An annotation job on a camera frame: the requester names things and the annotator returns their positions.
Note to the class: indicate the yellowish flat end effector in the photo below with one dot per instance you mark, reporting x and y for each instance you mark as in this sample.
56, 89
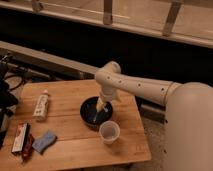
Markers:
100, 104

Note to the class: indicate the black ceramic bowl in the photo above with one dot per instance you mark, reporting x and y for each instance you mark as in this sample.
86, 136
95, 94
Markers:
88, 111

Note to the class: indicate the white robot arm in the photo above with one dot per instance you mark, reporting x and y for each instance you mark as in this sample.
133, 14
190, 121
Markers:
188, 144

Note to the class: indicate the translucent plastic cup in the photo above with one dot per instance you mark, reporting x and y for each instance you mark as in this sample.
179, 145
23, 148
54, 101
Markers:
109, 132

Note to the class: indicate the wooden table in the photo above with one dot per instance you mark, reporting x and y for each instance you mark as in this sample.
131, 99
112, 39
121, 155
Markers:
76, 146

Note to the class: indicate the white tube bottle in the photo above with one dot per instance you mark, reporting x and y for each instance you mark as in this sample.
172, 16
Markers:
41, 107

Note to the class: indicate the blue sponge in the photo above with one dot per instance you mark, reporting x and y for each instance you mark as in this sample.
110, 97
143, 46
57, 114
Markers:
42, 143

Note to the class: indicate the red white box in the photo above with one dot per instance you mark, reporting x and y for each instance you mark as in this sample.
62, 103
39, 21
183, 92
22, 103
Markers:
20, 138

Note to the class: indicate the dark red wrapped bar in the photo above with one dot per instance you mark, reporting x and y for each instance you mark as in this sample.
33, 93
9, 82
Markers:
27, 148

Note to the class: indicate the black equipment with cables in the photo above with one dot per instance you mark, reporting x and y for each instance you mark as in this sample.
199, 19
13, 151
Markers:
7, 99

